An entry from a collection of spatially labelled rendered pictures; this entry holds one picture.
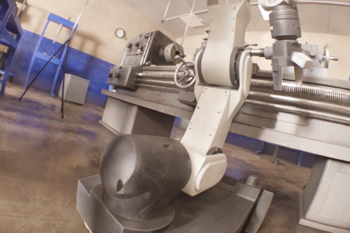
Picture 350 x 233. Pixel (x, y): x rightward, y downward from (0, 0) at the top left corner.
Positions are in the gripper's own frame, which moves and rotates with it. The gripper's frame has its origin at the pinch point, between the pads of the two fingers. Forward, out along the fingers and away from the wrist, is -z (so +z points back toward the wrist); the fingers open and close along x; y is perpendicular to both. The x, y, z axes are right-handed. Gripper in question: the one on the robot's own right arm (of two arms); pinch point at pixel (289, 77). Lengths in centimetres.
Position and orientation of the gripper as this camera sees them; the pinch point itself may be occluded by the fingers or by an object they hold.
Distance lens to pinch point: 49.8
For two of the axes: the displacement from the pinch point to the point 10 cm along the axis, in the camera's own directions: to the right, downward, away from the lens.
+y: -2.7, -1.7, 9.5
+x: 9.6, -1.5, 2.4
